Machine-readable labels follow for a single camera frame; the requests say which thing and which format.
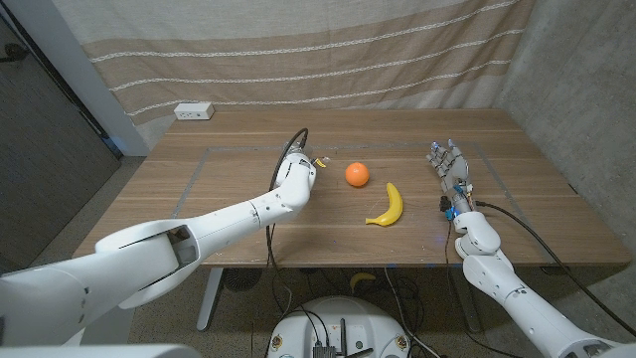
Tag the small yellow banana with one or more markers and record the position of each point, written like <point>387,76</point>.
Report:
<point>360,277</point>

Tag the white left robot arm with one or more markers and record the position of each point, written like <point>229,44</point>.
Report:
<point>223,221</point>

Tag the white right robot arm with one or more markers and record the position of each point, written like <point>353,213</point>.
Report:
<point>512,293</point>

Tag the grey table leg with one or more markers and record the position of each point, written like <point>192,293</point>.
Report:
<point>467,308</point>

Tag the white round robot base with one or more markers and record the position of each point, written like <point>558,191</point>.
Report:
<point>367,323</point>

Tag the dark grey door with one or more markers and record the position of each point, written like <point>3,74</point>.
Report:
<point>45,164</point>

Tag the black round fan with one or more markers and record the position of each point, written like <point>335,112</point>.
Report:
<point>242,278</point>

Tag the orange fruit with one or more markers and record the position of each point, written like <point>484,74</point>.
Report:
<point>357,174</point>

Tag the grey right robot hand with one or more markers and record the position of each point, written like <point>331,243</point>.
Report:
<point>454,169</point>

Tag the beige striped cloth backdrop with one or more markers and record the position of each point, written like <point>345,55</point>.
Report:
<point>298,64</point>

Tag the white table leg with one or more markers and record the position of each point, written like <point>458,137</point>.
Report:
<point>208,303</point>

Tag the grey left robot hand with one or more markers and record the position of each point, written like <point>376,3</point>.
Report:
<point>297,147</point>

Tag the white door frame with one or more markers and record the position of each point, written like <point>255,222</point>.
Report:
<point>74,64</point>

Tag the white power strip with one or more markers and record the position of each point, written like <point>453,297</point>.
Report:
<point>194,111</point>

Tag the yellow toy banana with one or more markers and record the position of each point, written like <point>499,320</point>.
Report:
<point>395,206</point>

